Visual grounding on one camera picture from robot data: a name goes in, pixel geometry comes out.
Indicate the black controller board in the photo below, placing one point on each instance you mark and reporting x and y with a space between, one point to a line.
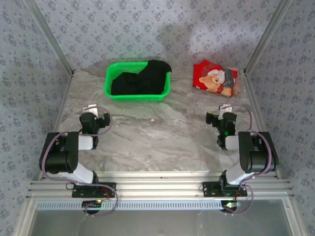
229 206
92 207

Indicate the aluminium table side rail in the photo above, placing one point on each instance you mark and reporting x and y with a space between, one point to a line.
62 105
256 105

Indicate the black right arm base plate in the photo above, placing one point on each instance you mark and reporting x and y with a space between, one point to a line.
209 188

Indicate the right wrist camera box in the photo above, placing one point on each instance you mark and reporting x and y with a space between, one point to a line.
226 108

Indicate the green plastic mesh basket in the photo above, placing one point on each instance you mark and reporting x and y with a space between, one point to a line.
109 81

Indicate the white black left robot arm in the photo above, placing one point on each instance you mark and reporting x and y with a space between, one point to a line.
59 157

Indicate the aluminium lower frame bar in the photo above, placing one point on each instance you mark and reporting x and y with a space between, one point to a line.
23 218
295 218

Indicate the aluminium frame post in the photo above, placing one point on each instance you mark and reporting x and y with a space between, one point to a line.
268 37
53 41

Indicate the aluminium mounting rail beam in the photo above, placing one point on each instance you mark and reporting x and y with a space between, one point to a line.
160 183

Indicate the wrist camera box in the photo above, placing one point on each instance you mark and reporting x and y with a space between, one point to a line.
90 108
226 108

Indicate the black t-shirt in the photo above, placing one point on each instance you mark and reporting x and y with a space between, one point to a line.
145 81

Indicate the red teddy bear package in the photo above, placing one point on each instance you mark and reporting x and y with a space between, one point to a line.
209 78

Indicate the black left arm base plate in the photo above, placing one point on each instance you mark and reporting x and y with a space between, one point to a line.
112 186

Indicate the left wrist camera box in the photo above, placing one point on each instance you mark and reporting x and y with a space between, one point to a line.
90 108

